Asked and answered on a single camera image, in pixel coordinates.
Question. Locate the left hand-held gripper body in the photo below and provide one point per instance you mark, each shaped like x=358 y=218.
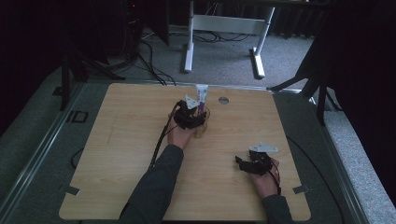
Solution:
x=185 y=115

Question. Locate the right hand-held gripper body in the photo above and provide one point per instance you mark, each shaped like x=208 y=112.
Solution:
x=261 y=160

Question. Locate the clear amber glass cup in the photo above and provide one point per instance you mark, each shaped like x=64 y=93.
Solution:
x=201 y=130

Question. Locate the purple and white toothpaste tube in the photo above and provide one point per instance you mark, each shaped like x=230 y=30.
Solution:
x=201 y=93

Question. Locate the person's left hand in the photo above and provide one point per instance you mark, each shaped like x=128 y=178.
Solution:
x=180 y=137

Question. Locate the person's right hand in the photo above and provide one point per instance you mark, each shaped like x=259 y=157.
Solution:
x=264 y=183

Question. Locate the grey round table grommet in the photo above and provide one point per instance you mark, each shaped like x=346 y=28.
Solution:
x=223 y=100

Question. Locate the grey tape strip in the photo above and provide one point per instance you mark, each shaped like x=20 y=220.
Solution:
x=71 y=190
x=301 y=189

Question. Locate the black angled stand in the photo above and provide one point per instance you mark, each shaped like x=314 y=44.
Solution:
x=314 y=84

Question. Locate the dark computer tower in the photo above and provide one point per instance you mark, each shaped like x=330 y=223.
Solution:
x=132 y=28

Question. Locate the black tripod stand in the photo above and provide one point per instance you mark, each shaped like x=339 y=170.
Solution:
x=65 y=81

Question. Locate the aluminium floor rail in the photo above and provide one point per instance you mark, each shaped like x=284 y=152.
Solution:
x=37 y=158
x=345 y=174

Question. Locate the white metal desk frame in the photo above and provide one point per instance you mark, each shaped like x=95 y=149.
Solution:
x=224 y=25

